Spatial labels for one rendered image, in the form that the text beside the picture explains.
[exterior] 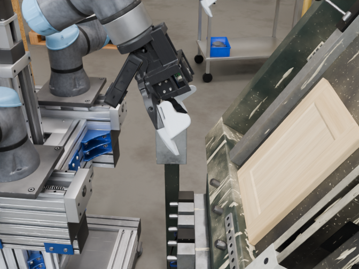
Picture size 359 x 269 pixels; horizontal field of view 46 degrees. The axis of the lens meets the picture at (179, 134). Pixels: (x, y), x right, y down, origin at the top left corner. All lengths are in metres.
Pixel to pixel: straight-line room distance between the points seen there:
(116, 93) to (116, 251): 1.39
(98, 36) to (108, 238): 1.01
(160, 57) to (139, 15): 0.08
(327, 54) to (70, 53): 0.85
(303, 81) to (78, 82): 0.79
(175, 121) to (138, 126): 2.68
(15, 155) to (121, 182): 1.68
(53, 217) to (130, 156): 1.85
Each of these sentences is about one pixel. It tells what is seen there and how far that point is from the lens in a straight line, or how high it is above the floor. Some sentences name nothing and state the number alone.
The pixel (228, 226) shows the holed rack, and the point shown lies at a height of 0.89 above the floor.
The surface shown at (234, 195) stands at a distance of 1.29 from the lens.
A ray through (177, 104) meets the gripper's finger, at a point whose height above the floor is 1.35.
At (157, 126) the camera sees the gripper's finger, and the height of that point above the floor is 1.37.
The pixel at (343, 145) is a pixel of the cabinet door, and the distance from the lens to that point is 1.04.
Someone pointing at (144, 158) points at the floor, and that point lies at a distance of 2.99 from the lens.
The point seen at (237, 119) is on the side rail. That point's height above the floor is 0.93.
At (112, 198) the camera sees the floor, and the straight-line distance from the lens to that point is 2.68.
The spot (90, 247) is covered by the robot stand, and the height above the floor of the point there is 0.21.
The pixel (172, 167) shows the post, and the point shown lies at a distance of 1.70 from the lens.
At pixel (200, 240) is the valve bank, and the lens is 1.37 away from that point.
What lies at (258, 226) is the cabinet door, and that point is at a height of 0.93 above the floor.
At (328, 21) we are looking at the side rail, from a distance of 1.54.
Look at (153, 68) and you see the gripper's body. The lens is 0.71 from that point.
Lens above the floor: 1.73
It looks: 32 degrees down
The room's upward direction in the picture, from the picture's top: straight up
